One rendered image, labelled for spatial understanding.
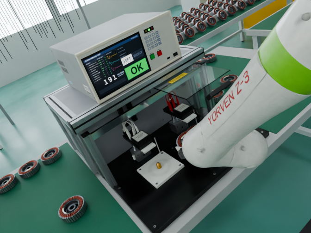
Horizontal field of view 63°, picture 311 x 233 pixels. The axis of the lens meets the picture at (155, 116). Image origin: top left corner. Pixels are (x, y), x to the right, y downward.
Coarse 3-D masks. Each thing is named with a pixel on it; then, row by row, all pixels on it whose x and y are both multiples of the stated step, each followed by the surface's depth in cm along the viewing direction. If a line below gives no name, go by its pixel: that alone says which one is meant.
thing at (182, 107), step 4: (176, 104) 124; (180, 104) 118; (184, 104) 118; (164, 108) 125; (168, 108) 124; (176, 108) 117; (180, 108) 116; (184, 108) 115; (188, 108) 114; (168, 112) 122; (172, 112) 119; (176, 112) 116; (180, 112) 113; (184, 112) 114; (188, 112) 115; (192, 112) 116; (172, 116) 123; (176, 116) 117; (180, 116) 114; (184, 116) 114; (188, 116) 116; (192, 116) 115; (184, 120) 114; (188, 120) 113
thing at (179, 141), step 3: (183, 132) 106; (186, 132) 105; (180, 135) 105; (183, 135) 104; (177, 138) 105; (180, 138) 104; (177, 141) 103; (180, 141) 102; (177, 144) 102; (180, 144) 101
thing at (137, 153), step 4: (132, 148) 118; (136, 148) 117; (132, 152) 116; (136, 152) 115; (140, 152) 115; (148, 152) 118; (136, 156) 115; (140, 156) 116; (144, 156) 118; (140, 160) 117
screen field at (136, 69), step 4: (140, 60) 103; (144, 60) 104; (132, 64) 101; (136, 64) 102; (140, 64) 103; (144, 64) 104; (128, 68) 101; (132, 68) 102; (136, 68) 103; (140, 68) 104; (144, 68) 105; (148, 68) 106; (128, 72) 101; (132, 72) 102; (136, 72) 103; (140, 72) 104; (128, 76) 102; (132, 76) 103
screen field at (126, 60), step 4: (136, 52) 101; (140, 52) 102; (128, 56) 99; (132, 56) 100; (136, 56) 101; (140, 56) 102; (124, 60) 99; (128, 60) 100; (132, 60) 101; (124, 64) 99
